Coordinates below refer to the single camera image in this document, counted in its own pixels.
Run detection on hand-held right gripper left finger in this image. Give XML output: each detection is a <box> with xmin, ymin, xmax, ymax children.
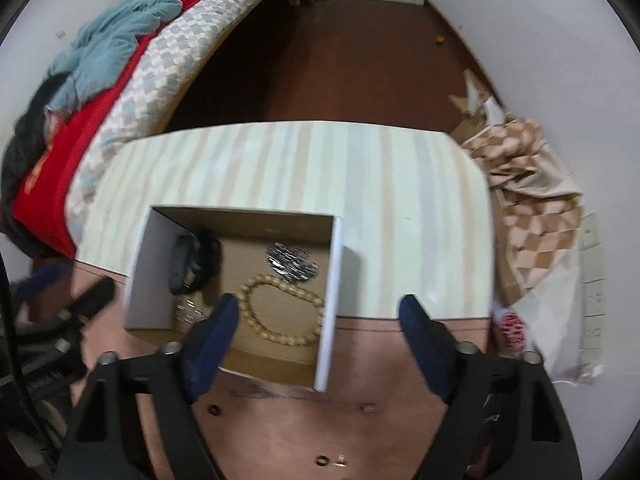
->
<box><xmin>60</xmin><ymin>293</ymin><xmax>241</xmax><ymax>480</ymax></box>

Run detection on striped table cloth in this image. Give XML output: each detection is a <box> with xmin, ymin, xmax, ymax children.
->
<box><xmin>75</xmin><ymin>120</ymin><xmax>497</xmax><ymax>320</ymax></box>

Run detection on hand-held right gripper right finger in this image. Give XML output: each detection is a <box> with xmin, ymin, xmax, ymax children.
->
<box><xmin>397</xmin><ymin>294</ymin><xmax>584</xmax><ymax>480</ymax></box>

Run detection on checked quilt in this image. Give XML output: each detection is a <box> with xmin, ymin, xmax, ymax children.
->
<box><xmin>64</xmin><ymin>0</ymin><xmax>292</xmax><ymax>253</ymax></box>

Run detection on black wristwatch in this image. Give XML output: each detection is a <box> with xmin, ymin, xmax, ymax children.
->
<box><xmin>168</xmin><ymin>230</ymin><xmax>223</xmax><ymax>297</ymax></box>

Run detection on silver metal bracelet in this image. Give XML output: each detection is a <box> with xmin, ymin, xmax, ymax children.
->
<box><xmin>265</xmin><ymin>241</ymin><xmax>320</xmax><ymax>282</ymax></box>

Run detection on white plastic bag red print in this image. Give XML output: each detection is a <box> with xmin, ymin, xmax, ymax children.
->
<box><xmin>490</xmin><ymin>245</ymin><xmax>606</xmax><ymax>386</ymax></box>

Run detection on red blanket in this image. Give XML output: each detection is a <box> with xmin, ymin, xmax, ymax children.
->
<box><xmin>11</xmin><ymin>0</ymin><xmax>221</xmax><ymax>257</ymax></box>

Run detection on dark grey cloth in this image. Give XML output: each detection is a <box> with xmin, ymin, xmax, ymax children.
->
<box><xmin>0</xmin><ymin>71</ymin><xmax>76</xmax><ymax>261</ymax></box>

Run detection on beige checked cloth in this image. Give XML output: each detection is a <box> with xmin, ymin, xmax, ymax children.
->
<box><xmin>459</xmin><ymin>119</ymin><xmax>585</xmax><ymax>308</ymax></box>

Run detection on torn cardboard pieces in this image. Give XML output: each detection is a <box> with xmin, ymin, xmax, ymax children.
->
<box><xmin>447</xmin><ymin>69</ymin><xmax>511</xmax><ymax>133</ymax></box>

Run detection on small silver chain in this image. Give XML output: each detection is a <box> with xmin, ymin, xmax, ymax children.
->
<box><xmin>175</xmin><ymin>297</ymin><xmax>207</xmax><ymax>323</ymax></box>

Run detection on white wall socket panel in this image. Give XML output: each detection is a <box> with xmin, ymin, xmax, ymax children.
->
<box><xmin>577</xmin><ymin>212</ymin><xmax>608</xmax><ymax>368</ymax></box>

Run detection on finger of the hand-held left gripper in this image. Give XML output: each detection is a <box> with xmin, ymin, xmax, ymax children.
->
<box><xmin>50</xmin><ymin>277</ymin><xmax>117</xmax><ymax>356</ymax></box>
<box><xmin>14</xmin><ymin>262</ymin><xmax>74</xmax><ymax>306</ymax></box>

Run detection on beige bead bracelet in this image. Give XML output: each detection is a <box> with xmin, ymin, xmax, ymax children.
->
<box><xmin>238</xmin><ymin>274</ymin><xmax>326</xmax><ymax>347</ymax></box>

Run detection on white cardboard box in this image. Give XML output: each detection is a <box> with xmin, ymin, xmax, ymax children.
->
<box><xmin>123</xmin><ymin>204</ymin><xmax>346</xmax><ymax>394</ymax></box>

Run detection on teal blanket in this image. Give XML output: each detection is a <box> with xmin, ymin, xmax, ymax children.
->
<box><xmin>46</xmin><ymin>0</ymin><xmax>296</xmax><ymax>113</ymax></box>

